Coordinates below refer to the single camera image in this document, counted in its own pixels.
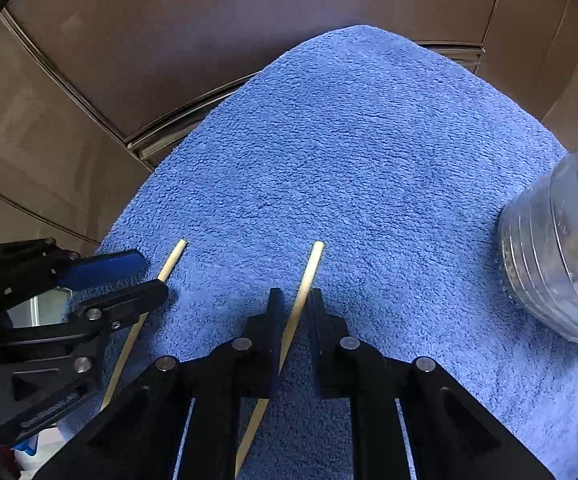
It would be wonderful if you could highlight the wooden chopstick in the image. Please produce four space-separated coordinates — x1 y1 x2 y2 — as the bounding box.
234 241 326 477
99 238 189 411

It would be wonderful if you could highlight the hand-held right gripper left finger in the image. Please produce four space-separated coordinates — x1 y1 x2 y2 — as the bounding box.
34 287 287 480

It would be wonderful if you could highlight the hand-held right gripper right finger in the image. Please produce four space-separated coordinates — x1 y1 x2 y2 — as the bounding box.
306 287 555 480

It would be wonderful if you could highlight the blue terry towel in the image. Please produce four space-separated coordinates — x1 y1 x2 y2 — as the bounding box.
56 25 578 480

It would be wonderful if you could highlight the metal cabinet handle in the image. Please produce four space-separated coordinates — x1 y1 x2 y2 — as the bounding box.
413 40 486 77
126 72 258 166

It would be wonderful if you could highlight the blue and white object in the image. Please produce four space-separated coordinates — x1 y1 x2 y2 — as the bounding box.
13 434 40 457

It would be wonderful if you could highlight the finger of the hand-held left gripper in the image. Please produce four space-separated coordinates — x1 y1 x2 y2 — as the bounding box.
0 279 169 445
0 238 145 332

